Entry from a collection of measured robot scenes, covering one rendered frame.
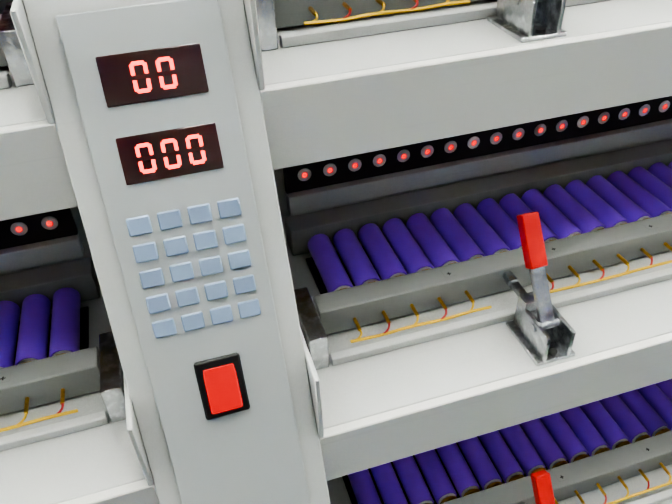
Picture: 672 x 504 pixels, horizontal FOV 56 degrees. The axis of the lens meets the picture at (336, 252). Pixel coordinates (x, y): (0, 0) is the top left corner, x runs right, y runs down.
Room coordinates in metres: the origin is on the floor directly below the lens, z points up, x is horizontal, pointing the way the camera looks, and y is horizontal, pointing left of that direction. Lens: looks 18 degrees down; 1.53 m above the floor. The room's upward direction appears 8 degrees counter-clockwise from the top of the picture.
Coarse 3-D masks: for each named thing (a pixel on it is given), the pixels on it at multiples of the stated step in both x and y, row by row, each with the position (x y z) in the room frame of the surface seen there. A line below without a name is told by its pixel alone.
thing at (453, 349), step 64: (512, 128) 0.52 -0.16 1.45; (576, 128) 0.54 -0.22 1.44; (640, 128) 0.55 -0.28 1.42; (320, 192) 0.49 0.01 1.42; (384, 192) 0.51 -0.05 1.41; (448, 192) 0.51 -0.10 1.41; (512, 192) 0.51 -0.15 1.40; (576, 192) 0.51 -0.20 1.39; (640, 192) 0.50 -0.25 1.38; (320, 256) 0.45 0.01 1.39; (384, 256) 0.44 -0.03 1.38; (448, 256) 0.43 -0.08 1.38; (512, 256) 0.42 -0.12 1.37; (576, 256) 0.43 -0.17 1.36; (640, 256) 0.44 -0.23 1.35; (320, 320) 0.37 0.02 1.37; (384, 320) 0.40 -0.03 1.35; (448, 320) 0.40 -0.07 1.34; (512, 320) 0.40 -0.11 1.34; (576, 320) 0.39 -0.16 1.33; (640, 320) 0.39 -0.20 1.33; (320, 384) 0.35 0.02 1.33; (384, 384) 0.35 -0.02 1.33; (448, 384) 0.35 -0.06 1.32; (512, 384) 0.34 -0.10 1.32; (576, 384) 0.36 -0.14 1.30; (640, 384) 0.38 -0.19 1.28; (384, 448) 0.34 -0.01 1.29
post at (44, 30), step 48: (48, 0) 0.30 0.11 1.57; (96, 0) 0.30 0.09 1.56; (144, 0) 0.31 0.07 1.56; (240, 0) 0.32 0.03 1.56; (48, 48) 0.30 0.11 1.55; (240, 48) 0.32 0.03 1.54; (48, 96) 0.30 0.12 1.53; (240, 96) 0.31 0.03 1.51; (96, 192) 0.30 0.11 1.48; (96, 240) 0.30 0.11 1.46; (288, 288) 0.32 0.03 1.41; (288, 336) 0.31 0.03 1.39; (144, 384) 0.30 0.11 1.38; (144, 432) 0.30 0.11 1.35
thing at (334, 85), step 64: (256, 0) 0.36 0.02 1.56; (320, 0) 0.39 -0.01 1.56; (384, 0) 0.40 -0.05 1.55; (448, 0) 0.40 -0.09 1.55; (512, 0) 0.37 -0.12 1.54; (576, 0) 0.41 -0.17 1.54; (640, 0) 0.41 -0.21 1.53; (256, 64) 0.31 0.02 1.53; (320, 64) 0.34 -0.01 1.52; (384, 64) 0.34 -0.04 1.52; (448, 64) 0.34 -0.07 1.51; (512, 64) 0.35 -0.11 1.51; (576, 64) 0.36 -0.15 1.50; (640, 64) 0.37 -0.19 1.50; (320, 128) 0.33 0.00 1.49; (384, 128) 0.34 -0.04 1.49; (448, 128) 0.35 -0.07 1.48
